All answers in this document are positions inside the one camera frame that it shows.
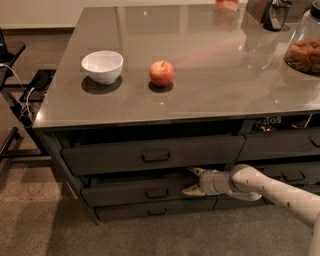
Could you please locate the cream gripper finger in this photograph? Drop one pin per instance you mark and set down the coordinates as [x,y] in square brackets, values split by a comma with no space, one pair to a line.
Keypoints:
[194,190]
[197,171]

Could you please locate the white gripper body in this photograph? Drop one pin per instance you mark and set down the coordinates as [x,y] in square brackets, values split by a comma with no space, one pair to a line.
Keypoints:
[209,182]

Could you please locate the dark drawer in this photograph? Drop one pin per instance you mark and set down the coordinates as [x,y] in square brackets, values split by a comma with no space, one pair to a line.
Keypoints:
[139,189]
[227,202]
[294,173]
[158,208]
[152,154]
[281,144]

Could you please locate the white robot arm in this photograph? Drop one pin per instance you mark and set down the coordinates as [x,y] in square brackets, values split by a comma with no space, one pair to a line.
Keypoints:
[246,183]

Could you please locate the red apple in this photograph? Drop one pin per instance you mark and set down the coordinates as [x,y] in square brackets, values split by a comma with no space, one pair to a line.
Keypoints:
[161,73]

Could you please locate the white ceramic bowl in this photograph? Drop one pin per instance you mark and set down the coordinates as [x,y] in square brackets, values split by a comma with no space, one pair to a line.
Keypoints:
[103,67]

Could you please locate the glass jar with snacks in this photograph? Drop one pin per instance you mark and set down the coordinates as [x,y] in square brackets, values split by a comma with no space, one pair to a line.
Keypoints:
[303,53]

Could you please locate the orange box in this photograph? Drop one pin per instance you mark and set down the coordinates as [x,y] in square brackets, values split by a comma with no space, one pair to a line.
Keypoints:
[231,5]

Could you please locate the black side shelf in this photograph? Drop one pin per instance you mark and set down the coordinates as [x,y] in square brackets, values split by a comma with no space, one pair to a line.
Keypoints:
[20,98]

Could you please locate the black coffee pot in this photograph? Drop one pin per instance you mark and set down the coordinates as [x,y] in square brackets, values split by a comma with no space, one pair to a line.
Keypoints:
[275,14]

